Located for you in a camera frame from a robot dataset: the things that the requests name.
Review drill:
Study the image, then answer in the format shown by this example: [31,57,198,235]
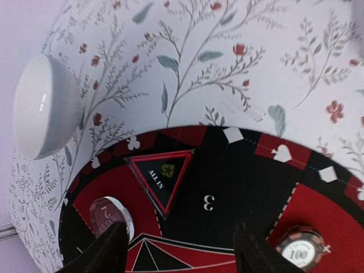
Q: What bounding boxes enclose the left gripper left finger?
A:
[58,222,129,273]

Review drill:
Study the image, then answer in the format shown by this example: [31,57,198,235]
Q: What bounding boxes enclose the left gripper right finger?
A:
[233,222,302,273]

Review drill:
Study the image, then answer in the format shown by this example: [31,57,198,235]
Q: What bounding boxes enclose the red black 100 chip stack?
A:
[275,225,330,272]

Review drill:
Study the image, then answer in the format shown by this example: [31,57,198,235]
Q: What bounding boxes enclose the red black triangle card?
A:
[125,149,195,220]

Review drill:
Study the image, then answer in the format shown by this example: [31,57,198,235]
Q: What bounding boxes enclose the round red black poker mat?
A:
[59,126,363,272]

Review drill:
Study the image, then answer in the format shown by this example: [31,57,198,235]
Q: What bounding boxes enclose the white ceramic bowl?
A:
[13,54,82,160]

